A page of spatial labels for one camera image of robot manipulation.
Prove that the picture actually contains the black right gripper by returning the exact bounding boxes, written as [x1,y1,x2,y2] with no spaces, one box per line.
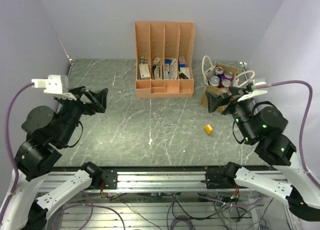
[205,85,255,142]

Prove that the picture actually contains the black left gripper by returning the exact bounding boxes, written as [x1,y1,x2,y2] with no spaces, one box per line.
[57,85,109,145]

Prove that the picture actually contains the purple soda can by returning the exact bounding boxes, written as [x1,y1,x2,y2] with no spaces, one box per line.
[208,75,221,88]
[223,70,234,82]

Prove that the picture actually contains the brown canvas bag white handles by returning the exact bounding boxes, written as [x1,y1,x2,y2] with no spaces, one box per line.
[200,55,255,108]

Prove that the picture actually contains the black yellow beverage can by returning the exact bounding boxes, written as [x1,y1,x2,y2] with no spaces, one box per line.
[214,66,224,78]

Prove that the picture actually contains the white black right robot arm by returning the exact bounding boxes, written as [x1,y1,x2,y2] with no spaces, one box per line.
[205,86,320,222]

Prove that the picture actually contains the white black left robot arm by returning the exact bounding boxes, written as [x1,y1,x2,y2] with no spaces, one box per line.
[0,86,108,230]

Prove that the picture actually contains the silver top red can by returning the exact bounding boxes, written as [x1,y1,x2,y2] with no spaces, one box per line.
[220,87,229,93]

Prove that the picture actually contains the red cola can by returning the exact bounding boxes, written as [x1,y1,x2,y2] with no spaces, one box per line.
[220,79,232,88]

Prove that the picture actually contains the small yellow block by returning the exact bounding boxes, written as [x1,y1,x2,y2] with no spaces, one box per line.
[204,124,213,135]

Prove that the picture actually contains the white box black item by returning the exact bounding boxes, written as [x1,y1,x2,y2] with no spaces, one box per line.
[178,56,191,79]

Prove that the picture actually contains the white blue packet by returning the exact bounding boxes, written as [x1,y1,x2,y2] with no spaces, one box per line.
[164,58,178,80]

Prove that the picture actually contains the white red box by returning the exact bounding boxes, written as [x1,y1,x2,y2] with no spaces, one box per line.
[139,64,151,80]

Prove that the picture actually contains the orange plastic file organizer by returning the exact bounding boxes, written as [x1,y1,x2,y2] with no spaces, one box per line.
[134,21,195,98]

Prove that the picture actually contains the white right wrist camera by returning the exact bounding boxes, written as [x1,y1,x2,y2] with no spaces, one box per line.
[237,78,268,102]

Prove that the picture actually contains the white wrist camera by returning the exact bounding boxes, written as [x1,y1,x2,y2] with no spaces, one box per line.
[237,78,268,102]
[31,74,77,100]

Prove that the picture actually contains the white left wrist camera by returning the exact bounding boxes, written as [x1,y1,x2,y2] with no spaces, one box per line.
[31,74,77,100]

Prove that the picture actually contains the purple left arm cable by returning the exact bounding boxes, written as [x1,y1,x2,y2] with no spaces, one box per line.
[0,81,36,221]

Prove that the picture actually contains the aluminium frame rail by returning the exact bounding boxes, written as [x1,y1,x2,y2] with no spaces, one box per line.
[38,170,288,193]

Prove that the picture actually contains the loose cables under table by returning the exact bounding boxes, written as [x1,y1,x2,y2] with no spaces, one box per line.
[49,189,276,230]

